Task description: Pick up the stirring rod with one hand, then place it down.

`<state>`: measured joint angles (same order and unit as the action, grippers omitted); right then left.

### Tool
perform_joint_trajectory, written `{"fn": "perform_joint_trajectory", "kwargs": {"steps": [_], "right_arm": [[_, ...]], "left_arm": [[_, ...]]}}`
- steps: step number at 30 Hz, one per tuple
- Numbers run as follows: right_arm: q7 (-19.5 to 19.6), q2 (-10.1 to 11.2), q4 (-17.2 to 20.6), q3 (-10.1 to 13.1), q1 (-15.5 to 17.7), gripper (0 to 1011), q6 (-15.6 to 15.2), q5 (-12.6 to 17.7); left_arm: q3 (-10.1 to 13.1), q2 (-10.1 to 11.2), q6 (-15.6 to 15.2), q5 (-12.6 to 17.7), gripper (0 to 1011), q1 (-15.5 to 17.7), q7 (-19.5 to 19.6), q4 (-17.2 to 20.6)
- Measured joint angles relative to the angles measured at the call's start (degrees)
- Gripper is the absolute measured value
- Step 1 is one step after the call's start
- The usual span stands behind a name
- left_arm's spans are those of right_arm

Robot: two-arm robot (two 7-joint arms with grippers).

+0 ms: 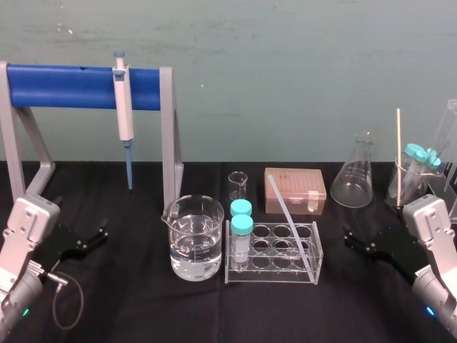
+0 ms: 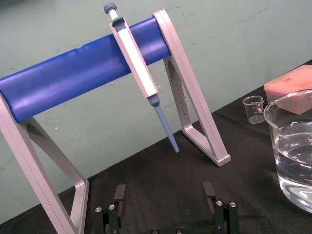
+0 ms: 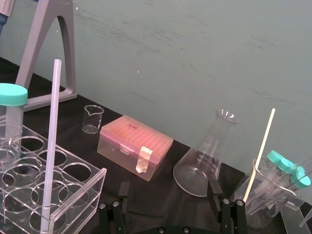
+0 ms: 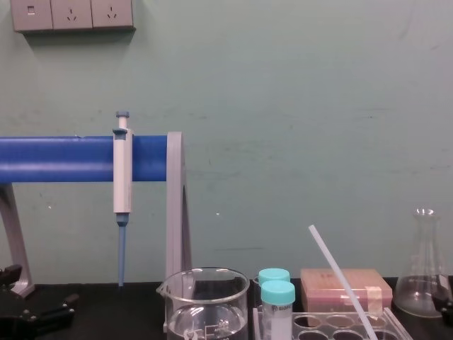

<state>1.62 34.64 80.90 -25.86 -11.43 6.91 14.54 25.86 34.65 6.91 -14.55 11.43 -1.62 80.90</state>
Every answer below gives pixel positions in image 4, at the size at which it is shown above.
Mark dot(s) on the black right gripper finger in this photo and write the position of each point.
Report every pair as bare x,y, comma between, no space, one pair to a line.
445,301

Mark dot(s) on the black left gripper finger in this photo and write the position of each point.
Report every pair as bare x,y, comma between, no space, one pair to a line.
10,273
53,306

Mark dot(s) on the clear glass conical flask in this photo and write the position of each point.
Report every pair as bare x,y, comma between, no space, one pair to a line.
421,283

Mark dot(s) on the grey wall socket panel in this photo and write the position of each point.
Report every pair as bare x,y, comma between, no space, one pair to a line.
72,14

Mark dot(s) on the white and blue pipette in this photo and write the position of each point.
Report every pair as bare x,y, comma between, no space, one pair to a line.
122,177

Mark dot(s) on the clear glass beaker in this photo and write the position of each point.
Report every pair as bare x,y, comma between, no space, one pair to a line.
205,304

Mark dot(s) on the teal capped sample tube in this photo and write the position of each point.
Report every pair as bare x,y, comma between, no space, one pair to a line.
277,311
273,275

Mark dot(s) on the brown box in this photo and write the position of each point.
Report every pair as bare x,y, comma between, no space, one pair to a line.
318,287

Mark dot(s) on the white stirring rod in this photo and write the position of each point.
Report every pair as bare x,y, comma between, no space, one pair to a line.
332,267

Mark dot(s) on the clear acrylic tube rack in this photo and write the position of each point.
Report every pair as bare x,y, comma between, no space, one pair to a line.
318,324

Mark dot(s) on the beige masking tape strip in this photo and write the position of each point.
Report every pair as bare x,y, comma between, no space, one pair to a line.
373,297

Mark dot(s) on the blue and grey pipette stand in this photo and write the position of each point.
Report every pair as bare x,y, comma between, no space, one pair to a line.
63,159

